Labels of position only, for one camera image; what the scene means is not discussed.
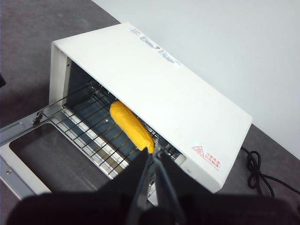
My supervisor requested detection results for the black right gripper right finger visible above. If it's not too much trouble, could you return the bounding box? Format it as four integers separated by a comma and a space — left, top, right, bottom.
155, 151, 299, 225

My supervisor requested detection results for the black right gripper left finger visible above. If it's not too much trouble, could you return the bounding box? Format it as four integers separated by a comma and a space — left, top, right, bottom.
8, 147, 151, 225

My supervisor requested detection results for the glass oven door with handle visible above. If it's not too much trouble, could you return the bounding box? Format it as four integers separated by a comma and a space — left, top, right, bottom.
0, 110, 118, 201

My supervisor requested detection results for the yellow corn cob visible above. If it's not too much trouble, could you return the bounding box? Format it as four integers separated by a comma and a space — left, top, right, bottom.
109, 100, 156, 154

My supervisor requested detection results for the cream Toshiba toaster oven body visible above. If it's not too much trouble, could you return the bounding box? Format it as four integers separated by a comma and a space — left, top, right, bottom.
49, 22, 254, 207

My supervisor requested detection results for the black power cable with plug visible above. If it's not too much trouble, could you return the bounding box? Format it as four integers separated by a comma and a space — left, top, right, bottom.
240, 146, 300, 199

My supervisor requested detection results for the metal wire oven rack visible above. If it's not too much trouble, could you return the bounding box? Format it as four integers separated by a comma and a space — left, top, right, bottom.
38, 83, 160, 181

